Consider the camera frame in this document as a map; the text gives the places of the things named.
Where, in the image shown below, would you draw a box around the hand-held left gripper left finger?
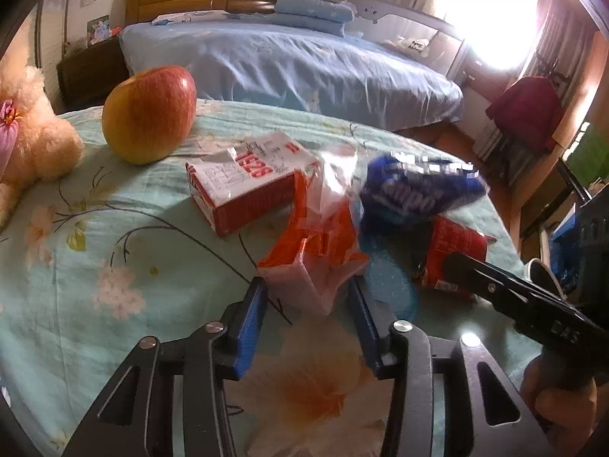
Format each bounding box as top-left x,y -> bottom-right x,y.
62,276 -> 269,457

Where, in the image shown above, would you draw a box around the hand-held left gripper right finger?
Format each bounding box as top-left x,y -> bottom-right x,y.
346,277 -> 557,457

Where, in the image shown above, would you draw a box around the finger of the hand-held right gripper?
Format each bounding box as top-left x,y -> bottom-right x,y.
445,251 -> 568,325

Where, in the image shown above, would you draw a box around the white round trash bin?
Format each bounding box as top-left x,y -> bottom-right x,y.
526,258 -> 579,303

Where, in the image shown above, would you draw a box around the red snack packet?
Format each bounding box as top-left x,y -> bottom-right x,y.
411,216 -> 496,303

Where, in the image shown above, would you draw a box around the orange white plastic bag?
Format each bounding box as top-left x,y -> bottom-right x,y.
257,145 -> 369,315

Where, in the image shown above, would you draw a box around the blue snack wrapper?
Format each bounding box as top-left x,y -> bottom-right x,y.
359,152 -> 488,322

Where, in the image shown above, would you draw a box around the red white carton box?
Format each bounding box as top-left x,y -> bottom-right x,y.
185,132 -> 320,238

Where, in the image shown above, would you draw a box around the person's right hand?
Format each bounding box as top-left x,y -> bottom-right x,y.
521,357 -> 599,439

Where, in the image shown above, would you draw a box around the green panel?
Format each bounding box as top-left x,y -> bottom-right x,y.
566,124 -> 609,186

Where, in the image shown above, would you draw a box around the white radiator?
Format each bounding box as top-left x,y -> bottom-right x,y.
476,128 -> 505,163

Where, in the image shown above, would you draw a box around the green floral bed sheet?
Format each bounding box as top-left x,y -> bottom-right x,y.
0,100 -> 529,457

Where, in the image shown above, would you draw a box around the red hanging coat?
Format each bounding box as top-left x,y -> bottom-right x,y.
485,76 -> 564,153

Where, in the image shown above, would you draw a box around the red yellow apple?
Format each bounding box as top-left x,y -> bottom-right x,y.
101,65 -> 197,165

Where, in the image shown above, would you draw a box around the bed with blue sheet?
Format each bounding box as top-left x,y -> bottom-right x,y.
119,10 -> 464,134

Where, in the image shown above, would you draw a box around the cream teddy bear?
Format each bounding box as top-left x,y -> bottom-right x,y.
0,64 -> 84,234

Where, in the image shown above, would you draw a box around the wooden nightstand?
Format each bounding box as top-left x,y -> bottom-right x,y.
57,35 -> 131,110

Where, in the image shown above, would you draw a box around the flat blue white pillow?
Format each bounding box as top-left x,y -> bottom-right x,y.
151,10 -> 277,26

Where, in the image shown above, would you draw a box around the folded blue quilt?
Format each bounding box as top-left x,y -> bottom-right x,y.
275,0 -> 355,36

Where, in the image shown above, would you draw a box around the framed photo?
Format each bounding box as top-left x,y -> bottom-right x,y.
87,16 -> 111,46

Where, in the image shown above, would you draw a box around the cream louvered wardrobe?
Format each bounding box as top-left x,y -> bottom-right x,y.
33,0 -> 73,72

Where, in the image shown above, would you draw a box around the grey mesh bed guard rail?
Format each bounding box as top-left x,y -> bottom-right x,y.
345,0 -> 469,86

